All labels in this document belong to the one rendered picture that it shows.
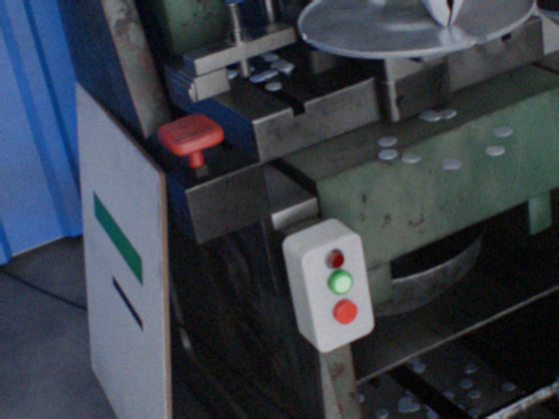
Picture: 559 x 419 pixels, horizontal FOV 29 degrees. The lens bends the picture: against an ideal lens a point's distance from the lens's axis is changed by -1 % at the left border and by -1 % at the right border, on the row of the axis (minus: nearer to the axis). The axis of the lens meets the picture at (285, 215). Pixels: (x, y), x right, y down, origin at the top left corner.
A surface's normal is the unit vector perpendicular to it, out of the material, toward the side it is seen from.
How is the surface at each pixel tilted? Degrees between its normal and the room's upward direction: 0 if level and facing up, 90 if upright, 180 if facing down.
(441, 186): 90
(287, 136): 90
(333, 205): 90
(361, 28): 2
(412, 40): 2
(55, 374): 0
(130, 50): 73
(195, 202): 90
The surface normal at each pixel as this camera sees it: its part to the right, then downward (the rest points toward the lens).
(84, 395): -0.17, -0.87
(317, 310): 0.46, 0.36
